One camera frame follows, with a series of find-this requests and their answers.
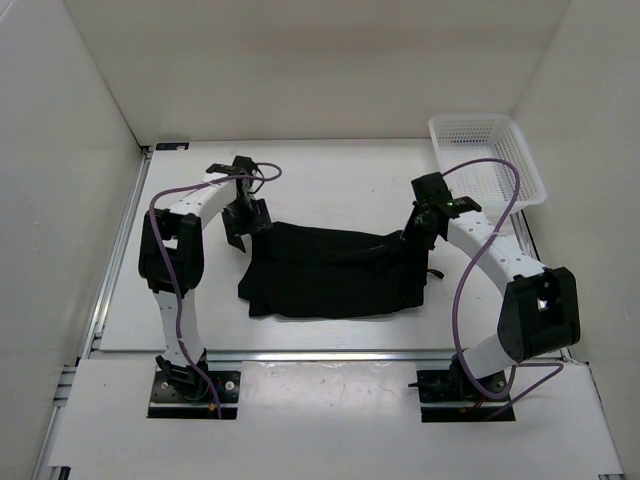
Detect aluminium front rail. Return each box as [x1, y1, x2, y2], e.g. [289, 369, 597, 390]
[89, 348, 571, 366]

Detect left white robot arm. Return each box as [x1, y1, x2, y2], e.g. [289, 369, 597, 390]
[138, 156, 282, 400]

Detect aluminium rail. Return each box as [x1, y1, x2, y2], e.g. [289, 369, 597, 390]
[510, 212, 621, 464]
[89, 348, 571, 366]
[31, 146, 154, 479]

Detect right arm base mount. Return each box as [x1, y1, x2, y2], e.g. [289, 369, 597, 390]
[407, 367, 516, 424]

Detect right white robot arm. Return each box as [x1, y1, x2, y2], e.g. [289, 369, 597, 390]
[404, 173, 581, 400]

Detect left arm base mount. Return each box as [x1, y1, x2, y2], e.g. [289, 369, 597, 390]
[147, 355, 241, 420]

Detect black shorts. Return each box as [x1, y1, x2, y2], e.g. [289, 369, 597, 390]
[238, 222, 444, 319]

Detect white plastic mesh basket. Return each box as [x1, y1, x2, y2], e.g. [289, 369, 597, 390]
[428, 114, 547, 217]

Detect aluminium right rail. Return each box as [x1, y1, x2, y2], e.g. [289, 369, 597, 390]
[510, 212, 621, 464]

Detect aluminium left rail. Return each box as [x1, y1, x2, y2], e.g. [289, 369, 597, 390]
[31, 146, 154, 479]

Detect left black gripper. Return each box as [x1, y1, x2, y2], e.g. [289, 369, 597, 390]
[221, 198, 273, 251]

